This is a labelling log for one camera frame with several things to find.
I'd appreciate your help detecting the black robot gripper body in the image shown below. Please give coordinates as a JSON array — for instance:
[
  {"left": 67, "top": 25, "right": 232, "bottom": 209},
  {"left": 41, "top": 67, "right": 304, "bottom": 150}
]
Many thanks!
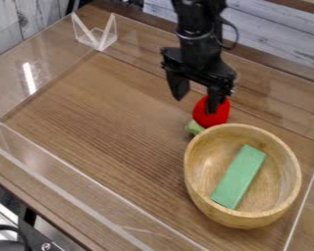
[{"left": 161, "top": 47, "right": 237, "bottom": 95}]

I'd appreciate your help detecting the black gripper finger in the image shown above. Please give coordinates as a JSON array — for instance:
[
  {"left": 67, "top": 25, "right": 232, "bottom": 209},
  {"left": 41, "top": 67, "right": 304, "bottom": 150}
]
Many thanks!
[
  {"left": 207, "top": 85, "right": 227, "bottom": 114},
  {"left": 166, "top": 71, "right": 190, "bottom": 100}
]

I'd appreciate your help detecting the red plush strawberry toy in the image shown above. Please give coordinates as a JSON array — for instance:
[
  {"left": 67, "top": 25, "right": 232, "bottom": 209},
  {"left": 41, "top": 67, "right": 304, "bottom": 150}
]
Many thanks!
[{"left": 185, "top": 96, "right": 231, "bottom": 135}]

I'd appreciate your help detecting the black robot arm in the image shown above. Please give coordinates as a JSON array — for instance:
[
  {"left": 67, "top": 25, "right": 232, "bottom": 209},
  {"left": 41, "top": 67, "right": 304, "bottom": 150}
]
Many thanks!
[{"left": 161, "top": 0, "right": 237, "bottom": 114}]

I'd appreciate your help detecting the wooden bowl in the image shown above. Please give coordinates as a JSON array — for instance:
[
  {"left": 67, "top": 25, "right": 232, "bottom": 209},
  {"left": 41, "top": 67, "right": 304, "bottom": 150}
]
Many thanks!
[{"left": 184, "top": 124, "right": 303, "bottom": 229}]

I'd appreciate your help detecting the clear acrylic table barrier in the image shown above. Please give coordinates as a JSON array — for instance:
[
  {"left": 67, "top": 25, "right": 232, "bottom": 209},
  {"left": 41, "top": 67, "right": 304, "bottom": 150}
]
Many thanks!
[{"left": 0, "top": 6, "right": 314, "bottom": 251}]

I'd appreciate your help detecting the green rectangular block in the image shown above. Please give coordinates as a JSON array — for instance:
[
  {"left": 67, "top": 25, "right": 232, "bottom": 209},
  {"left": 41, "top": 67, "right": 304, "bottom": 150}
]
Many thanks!
[{"left": 211, "top": 144, "right": 267, "bottom": 210}]

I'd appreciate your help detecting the clear acrylic corner bracket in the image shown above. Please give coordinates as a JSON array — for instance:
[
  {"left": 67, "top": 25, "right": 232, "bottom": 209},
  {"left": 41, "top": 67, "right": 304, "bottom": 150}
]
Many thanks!
[{"left": 71, "top": 14, "right": 118, "bottom": 52}]

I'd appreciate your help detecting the black metal table frame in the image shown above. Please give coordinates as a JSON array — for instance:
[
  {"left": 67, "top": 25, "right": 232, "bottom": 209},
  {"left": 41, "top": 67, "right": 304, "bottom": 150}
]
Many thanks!
[{"left": 0, "top": 195, "right": 66, "bottom": 251}]

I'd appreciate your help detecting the black cable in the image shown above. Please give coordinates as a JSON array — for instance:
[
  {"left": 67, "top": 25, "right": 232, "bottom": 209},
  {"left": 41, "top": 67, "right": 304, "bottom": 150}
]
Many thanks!
[{"left": 0, "top": 224, "right": 27, "bottom": 244}]

